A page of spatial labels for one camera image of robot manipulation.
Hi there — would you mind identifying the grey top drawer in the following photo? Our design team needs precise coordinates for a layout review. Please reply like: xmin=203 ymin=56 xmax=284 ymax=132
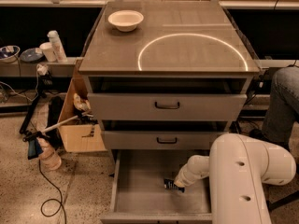
xmin=88 ymin=93 xmax=246 ymax=121

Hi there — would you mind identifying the black office chair base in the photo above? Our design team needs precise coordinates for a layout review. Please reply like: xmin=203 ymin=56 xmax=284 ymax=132
xmin=267 ymin=190 xmax=299 ymax=211

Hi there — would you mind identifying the grey drawer cabinet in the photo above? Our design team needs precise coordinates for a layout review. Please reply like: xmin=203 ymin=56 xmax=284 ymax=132
xmin=78 ymin=0 xmax=261 ymax=224

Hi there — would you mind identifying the crumpled paper bag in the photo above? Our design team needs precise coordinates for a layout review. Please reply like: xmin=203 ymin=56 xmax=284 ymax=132
xmin=73 ymin=93 xmax=91 ymax=111

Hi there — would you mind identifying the blue plate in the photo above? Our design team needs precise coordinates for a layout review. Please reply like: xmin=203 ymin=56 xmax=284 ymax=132
xmin=20 ymin=48 xmax=44 ymax=63

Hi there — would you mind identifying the black floor cable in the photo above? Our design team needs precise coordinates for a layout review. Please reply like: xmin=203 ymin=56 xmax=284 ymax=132
xmin=37 ymin=159 xmax=67 ymax=224

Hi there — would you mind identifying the white power adapter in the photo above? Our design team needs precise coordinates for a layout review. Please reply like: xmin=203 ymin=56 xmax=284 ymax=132
xmin=36 ymin=63 xmax=49 ymax=76

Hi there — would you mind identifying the grabber stick tool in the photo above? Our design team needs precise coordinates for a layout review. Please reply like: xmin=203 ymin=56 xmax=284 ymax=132
xmin=22 ymin=110 xmax=93 ymax=142

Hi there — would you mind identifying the blue patterned bowl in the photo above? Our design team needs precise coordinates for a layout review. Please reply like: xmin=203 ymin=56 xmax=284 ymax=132
xmin=0 ymin=45 xmax=21 ymax=63

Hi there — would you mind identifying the white paper bowl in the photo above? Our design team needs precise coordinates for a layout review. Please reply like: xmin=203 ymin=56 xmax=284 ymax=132
xmin=108 ymin=10 xmax=144 ymax=32

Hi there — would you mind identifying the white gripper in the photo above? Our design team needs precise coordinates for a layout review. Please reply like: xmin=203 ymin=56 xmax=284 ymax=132
xmin=174 ymin=169 xmax=196 ymax=188

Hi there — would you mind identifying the grey open bottom drawer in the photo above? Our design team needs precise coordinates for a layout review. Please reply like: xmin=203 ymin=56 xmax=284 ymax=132
xmin=101 ymin=149 xmax=212 ymax=224

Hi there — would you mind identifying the dark blue rxbar chocolate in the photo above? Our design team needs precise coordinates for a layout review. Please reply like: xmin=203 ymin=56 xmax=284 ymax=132
xmin=164 ymin=178 xmax=185 ymax=192

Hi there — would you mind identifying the person leg in jeans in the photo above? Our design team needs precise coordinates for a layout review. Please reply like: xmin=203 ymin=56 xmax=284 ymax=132
xmin=262 ymin=66 xmax=299 ymax=145

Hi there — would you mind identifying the cardboard box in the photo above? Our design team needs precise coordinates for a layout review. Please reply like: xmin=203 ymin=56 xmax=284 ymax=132
xmin=58 ymin=66 xmax=106 ymax=152

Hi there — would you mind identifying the white spray bottle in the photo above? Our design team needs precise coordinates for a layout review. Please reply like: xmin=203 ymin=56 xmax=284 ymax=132
xmin=47 ymin=30 xmax=67 ymax=63

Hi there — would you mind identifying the white paper cup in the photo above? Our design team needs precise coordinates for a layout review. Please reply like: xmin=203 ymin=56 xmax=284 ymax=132
xmin=39 ymin=42 xmax=56 ymax=62

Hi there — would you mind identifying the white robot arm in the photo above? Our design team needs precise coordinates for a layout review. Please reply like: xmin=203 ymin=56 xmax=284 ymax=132
xmin=175 ymin=133 xmax=296 ymax=224

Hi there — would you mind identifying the grey middle drawer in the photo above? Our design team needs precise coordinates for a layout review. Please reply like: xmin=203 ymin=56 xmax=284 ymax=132
xmin=102 ymin=131 xmax=224 ymax=150

